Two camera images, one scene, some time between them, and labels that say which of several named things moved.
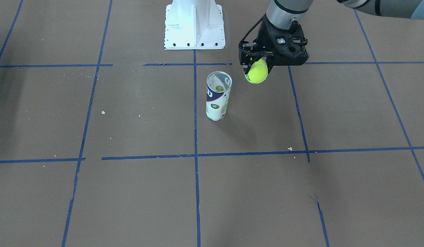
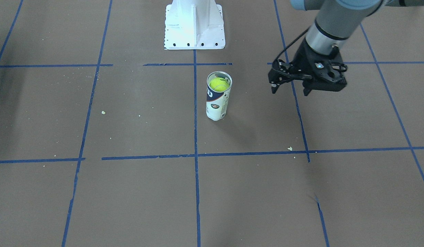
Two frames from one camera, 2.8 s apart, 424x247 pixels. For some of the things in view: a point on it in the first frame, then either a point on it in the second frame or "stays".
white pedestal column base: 194,25 stays
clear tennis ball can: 218,85 stays
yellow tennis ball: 258,72 -> 218,84
